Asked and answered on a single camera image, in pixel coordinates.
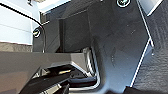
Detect grey robot torso limb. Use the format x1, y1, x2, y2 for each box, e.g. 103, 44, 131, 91
0, 46, 100, 94

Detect silver base screw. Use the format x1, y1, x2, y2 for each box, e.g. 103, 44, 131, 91
115, 0, 130, 8
31, 28, 42, 38

